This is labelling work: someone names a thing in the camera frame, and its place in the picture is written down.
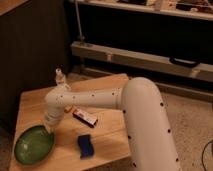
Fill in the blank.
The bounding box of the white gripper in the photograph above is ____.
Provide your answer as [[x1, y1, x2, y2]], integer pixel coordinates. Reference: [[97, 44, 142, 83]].
[[44, 113, 61, 133]]

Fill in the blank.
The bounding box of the green ceramic bowl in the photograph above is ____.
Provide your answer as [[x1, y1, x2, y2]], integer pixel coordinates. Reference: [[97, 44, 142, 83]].
[[14, 125, 55, 166]]

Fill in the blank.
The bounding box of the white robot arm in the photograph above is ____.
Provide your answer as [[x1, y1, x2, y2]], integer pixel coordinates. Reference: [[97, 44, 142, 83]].
[[45, 77, 182, 171]]

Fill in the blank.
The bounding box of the black and white box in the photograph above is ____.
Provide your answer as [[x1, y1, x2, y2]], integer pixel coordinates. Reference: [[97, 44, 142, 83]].
[[73, 108, 98, 127]]

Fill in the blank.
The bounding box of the blue sponge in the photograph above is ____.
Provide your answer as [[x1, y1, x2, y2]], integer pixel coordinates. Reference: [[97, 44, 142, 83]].
[[77, 134, 94, 159]]

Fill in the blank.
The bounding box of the small white bottle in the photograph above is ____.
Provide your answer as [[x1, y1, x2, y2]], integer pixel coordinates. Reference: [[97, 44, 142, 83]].
[[55, 68, 70, 90]]

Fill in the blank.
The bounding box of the long grey case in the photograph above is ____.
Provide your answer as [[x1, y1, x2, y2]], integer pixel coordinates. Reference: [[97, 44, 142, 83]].
[[71, 41, 213, 82]]

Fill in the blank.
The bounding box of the cluttered upper shelf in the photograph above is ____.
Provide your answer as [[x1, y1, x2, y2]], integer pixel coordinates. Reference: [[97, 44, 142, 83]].
[[69, 0, 213, 21]]

